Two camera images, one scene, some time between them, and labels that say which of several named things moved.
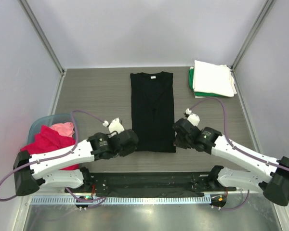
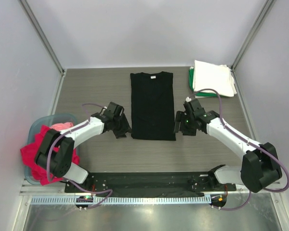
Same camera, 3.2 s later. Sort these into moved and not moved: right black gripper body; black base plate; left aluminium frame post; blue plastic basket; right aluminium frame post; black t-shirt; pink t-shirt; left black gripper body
Moved: black t-shirt; right black gripper body; left black gripper body
Not moved: blue plastic basket; right aluminium frame post; left aluminium frame post; black base plate; pink t-shirt
